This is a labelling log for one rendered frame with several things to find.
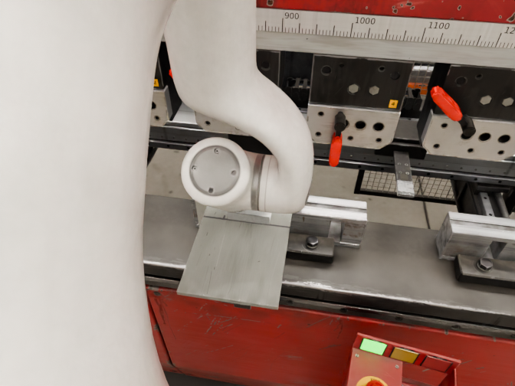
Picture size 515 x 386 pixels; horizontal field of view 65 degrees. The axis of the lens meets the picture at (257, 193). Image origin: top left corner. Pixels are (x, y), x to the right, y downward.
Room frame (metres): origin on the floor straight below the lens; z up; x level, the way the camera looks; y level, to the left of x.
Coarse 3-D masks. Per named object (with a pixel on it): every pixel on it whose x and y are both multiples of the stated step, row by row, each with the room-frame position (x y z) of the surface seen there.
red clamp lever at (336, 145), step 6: (336, 114) 0.56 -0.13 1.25; (342, 114) 0.56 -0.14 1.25; (336, 120) 0.55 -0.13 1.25; (342, 120) 0.54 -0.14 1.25; (336, 126) 0.54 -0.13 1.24; (342, 126) 0.54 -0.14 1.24; (336, 132) 0.55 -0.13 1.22; (336, 138) 0.54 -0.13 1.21; (342, 138) 0.55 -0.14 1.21; (336, 144) 0.54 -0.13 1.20; (330, 150) 0.54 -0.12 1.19; (336, 150) 0.54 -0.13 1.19; (330, 156) 0.54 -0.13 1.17; (336, 156) 0.54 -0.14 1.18; (330, 162) 0.54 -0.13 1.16; (336, 162) 0.54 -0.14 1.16
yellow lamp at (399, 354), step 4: (396, 348) 0.36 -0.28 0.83; (400, 348) 0.36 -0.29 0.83; (392, 352) 0.36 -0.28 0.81; (396, 352) 0.36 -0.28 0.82; (400, 352) 0.36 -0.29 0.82; (404, 352) 0.35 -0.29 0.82; (408, 352) 0.35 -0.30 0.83; (412, 352) 0.35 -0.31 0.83; (392, 356) 0.36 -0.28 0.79; (396, 356) 0.36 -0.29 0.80; (400, 356) 0.35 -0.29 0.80; (404, 356) 0.35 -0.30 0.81; (408, 356) 0.35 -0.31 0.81; (412, 356) 0.35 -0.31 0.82; (416, 356) 0.35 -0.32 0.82; (404, 360) 0.35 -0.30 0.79; (408, 360) 0.35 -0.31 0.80; (412, 360) 0.35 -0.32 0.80
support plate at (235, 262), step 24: (216, 216) 0.56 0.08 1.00; (288, 216) 0.56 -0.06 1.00; (216, 240) 0.50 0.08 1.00; (240, 240) 0.50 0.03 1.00; (264, 240) 0.50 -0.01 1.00; (192, 264) 0.44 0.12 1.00; (216, 264) 0.44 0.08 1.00; (240, 264) 0.44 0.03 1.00; (264, 264) 0.44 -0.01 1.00; (192, 288) 0.39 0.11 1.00; (216, 288) 0.39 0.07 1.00; (240, 288) 0.39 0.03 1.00; (264, 288) 0.39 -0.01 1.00
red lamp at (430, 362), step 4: (428, 356) 0.34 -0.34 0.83; (428, 360) 0.34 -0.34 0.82; (432, 360) 0.34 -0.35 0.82; (436, 360) 0.34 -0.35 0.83; (440, 360) 0.33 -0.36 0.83; (424, 364) 0.34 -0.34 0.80; (428, 364) 0.34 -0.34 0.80; (432, 364) 0.34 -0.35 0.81; (436, 364) 0.33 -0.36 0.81; (440, 364) 0.33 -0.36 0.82; (444, 364) 0.33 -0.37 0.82; (448, 364) 0.33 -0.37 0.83; (432, 368) 0.34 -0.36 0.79; (436, 368) 0.33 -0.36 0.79; (440, 368) 0.33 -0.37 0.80; (444, 368) 0.33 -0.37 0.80
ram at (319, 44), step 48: (288, 0) 0.60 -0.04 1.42; (336, 0) 0.59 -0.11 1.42; (384, 0) 0.57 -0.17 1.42; (432, 0) 0.56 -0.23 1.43; (480, 0) 0.55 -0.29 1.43; (288, 48) 0.60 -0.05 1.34; (336, 48) 0.58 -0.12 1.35; (384, 48) 0.57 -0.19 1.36; (432, 48) 0.56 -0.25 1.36; (480, 48) 0.55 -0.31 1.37
